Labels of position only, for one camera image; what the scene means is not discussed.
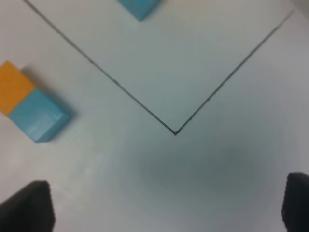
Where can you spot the blue template block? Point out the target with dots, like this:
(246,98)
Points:
(140,9)

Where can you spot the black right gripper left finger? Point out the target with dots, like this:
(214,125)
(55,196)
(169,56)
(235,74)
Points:
(28,210)

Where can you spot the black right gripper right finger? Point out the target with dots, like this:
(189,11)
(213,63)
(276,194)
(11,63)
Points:
(295,206)

